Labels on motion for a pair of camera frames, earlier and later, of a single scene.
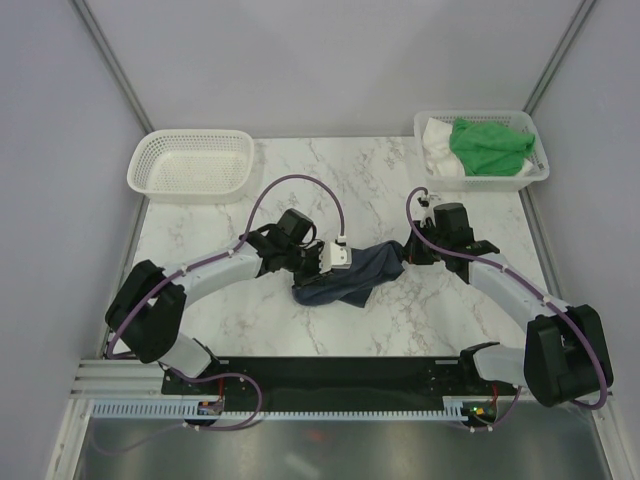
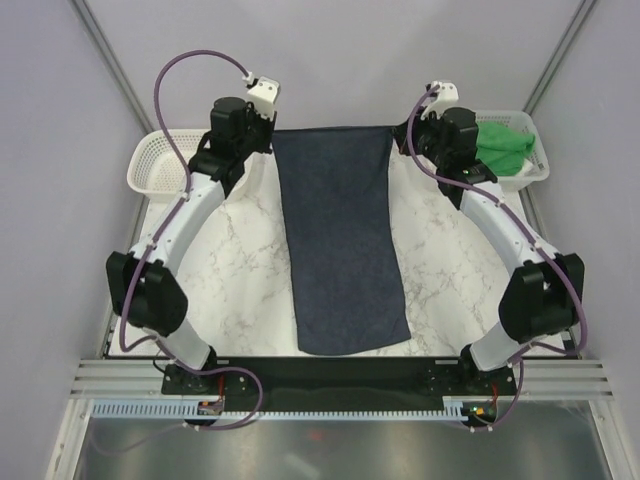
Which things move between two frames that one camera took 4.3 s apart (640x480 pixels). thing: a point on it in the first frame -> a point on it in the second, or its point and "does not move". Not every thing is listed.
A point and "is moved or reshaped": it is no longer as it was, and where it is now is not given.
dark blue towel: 368,264 is moved or reshaped
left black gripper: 314,274 -> 266,123
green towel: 490,149 does not move
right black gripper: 412,252 -> 418,124
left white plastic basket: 193,166 does not move
